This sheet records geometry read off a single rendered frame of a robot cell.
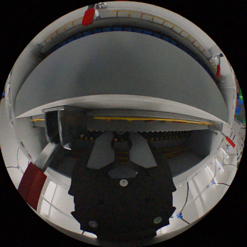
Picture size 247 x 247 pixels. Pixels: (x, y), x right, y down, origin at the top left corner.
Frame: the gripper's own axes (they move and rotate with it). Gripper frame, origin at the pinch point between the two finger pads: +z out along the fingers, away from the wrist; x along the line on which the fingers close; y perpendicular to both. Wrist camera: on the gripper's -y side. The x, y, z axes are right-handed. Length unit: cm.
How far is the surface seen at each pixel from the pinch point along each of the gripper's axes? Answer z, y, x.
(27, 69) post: -3.2, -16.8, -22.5
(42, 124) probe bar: -3.5, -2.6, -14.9
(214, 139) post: -5.7, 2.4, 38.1
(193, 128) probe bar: -4.0, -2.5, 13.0
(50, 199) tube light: -68, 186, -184
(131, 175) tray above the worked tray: -2.8, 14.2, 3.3
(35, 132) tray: -3.5, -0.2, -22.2
